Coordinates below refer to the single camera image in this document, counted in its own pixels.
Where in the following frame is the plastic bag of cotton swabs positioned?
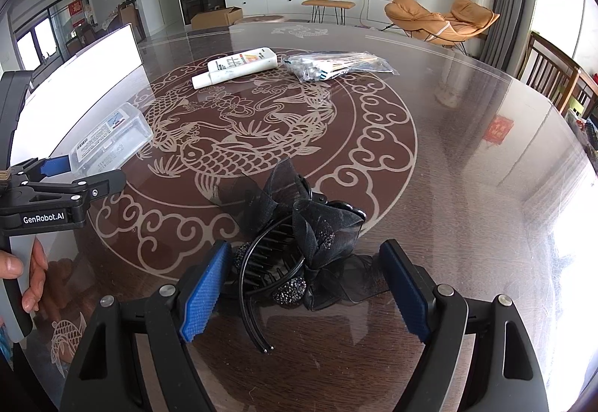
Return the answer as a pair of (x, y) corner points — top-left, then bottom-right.
(279, 50), (400, 83)

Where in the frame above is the white television cabinet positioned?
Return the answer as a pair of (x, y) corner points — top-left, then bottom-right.
(224, 0), (403, 25)

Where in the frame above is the white squeeze tube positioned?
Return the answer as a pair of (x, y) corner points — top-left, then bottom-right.
(191, 47), (278, 90)

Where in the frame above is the wooden slatted chair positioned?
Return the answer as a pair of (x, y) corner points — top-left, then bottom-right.
(516, 31), (598, 118)

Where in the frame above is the orange bench with metal legs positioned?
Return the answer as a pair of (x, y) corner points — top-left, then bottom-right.
(301, 0), (357, 24)

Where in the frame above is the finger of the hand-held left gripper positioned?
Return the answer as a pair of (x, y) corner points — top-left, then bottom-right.
(8, 154), (72, 183)
(25, 169), (128, 208)

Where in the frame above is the orange lounge chair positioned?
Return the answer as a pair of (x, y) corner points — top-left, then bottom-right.
(384, 0), (500, 53)

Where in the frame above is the brown dining chair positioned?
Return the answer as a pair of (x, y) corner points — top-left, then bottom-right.
(119, 1), (143, 39)

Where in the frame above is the clear plastic box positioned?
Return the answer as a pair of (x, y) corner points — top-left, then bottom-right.
(68, 102), (154, 173)

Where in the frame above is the white storage box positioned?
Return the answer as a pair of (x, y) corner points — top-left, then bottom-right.
(9, 22), (145, 161)

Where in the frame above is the person's left hand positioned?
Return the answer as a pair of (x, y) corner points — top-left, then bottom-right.
(0, 238), (47, 312)

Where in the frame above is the red window poster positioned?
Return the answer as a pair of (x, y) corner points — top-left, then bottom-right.
(68, 1), (88, 27)

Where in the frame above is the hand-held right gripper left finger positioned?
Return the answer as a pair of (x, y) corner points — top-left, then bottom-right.
(60, 240), (233, 412)

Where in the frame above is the black bow headband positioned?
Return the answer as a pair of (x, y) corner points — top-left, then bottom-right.
(212, 157), (391, 353)

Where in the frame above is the cardboard box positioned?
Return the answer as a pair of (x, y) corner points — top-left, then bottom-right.
(191, 7), (244, 30)

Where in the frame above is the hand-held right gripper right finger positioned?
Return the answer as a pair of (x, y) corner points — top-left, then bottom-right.
(379, 239), (549, 412)

